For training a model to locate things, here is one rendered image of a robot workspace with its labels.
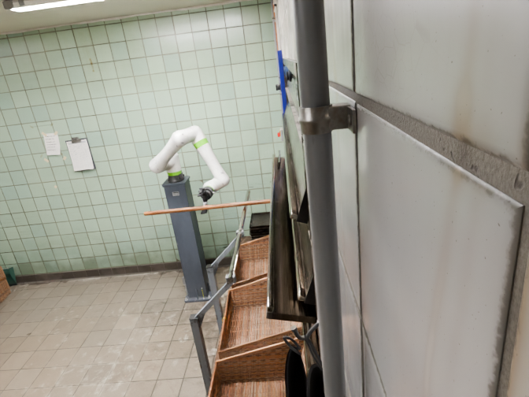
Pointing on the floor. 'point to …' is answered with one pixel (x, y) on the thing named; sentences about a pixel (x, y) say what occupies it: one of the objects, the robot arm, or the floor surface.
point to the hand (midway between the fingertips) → (201, 204)
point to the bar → (216, 298)
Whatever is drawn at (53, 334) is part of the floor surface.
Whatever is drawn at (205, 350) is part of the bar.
